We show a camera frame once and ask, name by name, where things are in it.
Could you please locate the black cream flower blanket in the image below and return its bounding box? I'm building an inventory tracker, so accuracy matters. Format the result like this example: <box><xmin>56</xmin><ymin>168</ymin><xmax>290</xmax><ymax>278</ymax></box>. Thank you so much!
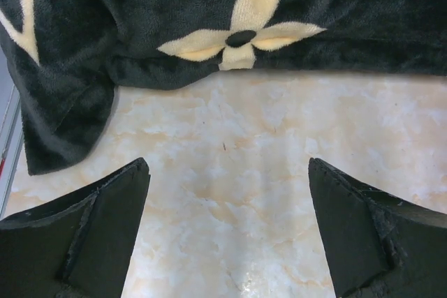
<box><xmin>1</xmin><ymin>0</ymin><xmax>446</xmax><ymax>175</ymax></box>

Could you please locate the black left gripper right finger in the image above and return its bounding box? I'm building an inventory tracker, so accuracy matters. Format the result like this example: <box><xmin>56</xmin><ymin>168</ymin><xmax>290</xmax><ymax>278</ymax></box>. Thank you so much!
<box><xmin>308</xmin><ymin>158</ymin><xmax>446</xmax><ymax>298</ymax></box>

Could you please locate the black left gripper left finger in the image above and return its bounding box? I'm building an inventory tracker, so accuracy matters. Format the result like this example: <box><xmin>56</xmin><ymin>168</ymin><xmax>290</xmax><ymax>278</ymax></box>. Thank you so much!
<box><xmin>1</xmin><ymin>158</ymin><xmax>150</xmax><ymax>297</ymax></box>

